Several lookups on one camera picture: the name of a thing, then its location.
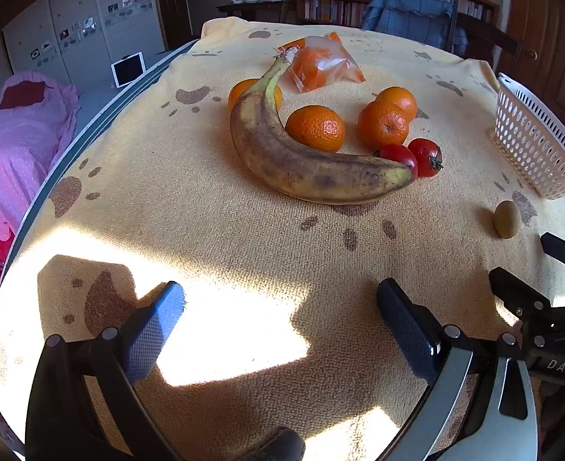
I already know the spotted yellow banana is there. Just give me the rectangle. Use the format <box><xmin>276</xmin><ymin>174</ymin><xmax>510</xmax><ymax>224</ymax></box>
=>
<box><xmin>230</xmin><ymin>54</ymin><xmax>416</xmax><ymax>205</ymax></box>

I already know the brown kiwi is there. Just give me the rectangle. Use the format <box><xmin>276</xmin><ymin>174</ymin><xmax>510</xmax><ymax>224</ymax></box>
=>
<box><xmin>492</xmin><ymin>200</ymin><xmax>522</xmax><ymax>240</ymax></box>

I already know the red tomato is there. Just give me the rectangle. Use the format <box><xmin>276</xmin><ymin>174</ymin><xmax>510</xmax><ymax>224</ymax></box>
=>
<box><xmin>373</xmin><ymin>143</ymin><xmax>419</xmax><ymax>181</ymax></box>
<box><xmin>408</xmin><ymin>138</ymin><xmax>444</xmax><ymax>178</ymax></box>

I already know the dark wooden chair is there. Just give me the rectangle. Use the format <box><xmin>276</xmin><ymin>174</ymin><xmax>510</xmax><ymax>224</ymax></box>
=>
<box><xmin>455</xmin><ymin>12</ymin><xmax>525</xmax><ymax>70</ymax></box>

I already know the white plastic basket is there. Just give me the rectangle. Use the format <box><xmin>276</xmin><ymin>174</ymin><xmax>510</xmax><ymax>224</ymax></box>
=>
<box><xmin>494</xmin><ymin>72</ymin><xmax>565</xmax><ymax>201</ymax></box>

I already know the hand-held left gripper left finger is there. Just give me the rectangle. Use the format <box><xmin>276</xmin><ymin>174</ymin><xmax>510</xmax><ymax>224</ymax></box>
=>
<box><xmin>25</xmin><ymin>280</ymin><xmax>187</xmax><ymax>461</ymax></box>

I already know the dark red cushion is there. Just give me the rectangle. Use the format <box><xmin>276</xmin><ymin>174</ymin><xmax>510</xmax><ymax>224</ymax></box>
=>
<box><xmin>0</xmin><ymin>80</ymin><xmax>55</xmax><ymax>111</ymax></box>

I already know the plastic bag with orange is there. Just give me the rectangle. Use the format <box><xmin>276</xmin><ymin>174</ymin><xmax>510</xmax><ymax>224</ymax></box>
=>
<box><xmin>276</xmin><ymin>32</ymin><xmax>366</xmax><ymax>94</ymax></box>

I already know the wooden desk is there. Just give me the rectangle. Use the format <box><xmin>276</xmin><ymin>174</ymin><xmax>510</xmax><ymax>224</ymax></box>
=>
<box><xmin>215</xmin><ymin>0</ymin><xmax>297</xmax><ymax>25</ymax></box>

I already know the dark wooden door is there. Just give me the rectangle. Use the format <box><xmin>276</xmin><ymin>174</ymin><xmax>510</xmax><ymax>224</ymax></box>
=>
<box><xmin>152</xmin><ymin>0</ymin><xmax>192</xmax><ymax>51</ymax></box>

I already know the blue quilted cloth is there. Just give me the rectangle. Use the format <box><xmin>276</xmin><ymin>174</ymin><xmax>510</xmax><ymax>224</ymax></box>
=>
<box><xmin>360</xmin><ymin>0</ymin><xmax>469</xmax><ymax>56</ymax></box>

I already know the pink dotted blanket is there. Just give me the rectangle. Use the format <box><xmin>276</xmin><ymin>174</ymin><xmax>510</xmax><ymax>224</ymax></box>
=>
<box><xmin>0</xmin><ymin>71</ymin><xmax>82</xmax><ymax>270</ymax></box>

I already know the white framed tablet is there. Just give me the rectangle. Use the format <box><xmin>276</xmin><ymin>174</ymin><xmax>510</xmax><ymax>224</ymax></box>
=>
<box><xmin>111</xmin><ymin>51</ymin><xmax>146</xmax><ymax>88</ymax></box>

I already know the yellow paw print blanket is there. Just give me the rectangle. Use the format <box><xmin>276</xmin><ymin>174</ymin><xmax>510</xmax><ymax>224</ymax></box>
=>
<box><xmin>0</xmin><ymin>17</ymin><xmax>565</xmax><ymax>461</ymax></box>

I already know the orange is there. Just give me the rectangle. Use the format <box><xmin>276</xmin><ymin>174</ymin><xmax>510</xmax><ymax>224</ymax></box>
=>
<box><xmin>357</xmin><ymin>101</ymin><xmax>410</xmax><ymax>151</ymax></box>
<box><xmin>228</xmin><ymin>78</ymin><xmax>283</xmax><ymax>111</ymax></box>
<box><xmin>375</xmin><ymin>86</ymin><xmax>418</xmax><ymax>123</ymax></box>
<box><xmin>285</xmin><ymin>104</ymin><xmax>347</xmax><ymax>153</ymax></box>

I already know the white sliding door wardrobe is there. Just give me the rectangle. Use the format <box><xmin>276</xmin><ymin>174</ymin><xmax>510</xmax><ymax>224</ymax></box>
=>
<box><xmin>0</xmin><ymin>0</ymin><xmax>168</xmax><ymax>88</ymax></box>

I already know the brown panelled door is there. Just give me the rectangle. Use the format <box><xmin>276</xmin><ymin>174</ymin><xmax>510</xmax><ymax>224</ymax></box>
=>
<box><xmin>496</xmin><ymin>0</ymin><xmax>565</xmax><ymax>130</ymax></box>

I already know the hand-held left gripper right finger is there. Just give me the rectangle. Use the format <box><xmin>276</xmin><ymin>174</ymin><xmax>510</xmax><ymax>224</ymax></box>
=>
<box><xmin>377</xmin><ymin>277</ymin><xmax>540</xmax><ymax>461</ymax></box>

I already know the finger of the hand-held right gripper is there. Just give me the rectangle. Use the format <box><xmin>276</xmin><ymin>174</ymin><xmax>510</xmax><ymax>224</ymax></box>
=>
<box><xmin>488</xmin><ymin>266</ymin><xmax>552</xmax><ymax>320</ymax></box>
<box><xmin>540</xmin><ymin>232</ymin><xmax>565</xmax><ymax>271</ymax></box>

